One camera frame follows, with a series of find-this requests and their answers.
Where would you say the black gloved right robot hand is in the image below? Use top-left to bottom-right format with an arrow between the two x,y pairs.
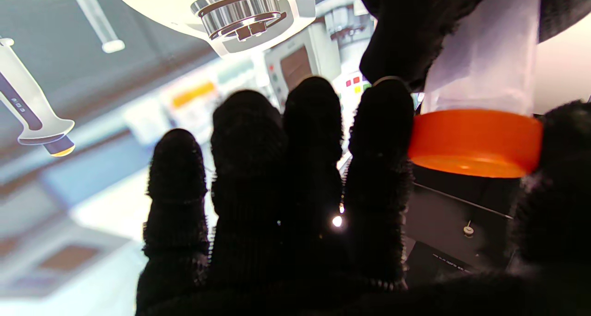
135,76 -> 591,316

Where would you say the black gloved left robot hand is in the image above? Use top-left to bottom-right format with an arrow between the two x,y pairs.
353,0 -> 591,92

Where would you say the clear plastic test tube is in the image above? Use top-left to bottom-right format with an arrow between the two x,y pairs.
420,0 -> 542,118

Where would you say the orange round tube cap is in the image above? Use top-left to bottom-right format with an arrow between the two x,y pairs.
407,109 -> 544,179

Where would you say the printed laboratory backdrop poster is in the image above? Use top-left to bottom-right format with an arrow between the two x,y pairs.
0,0 -> 423,316

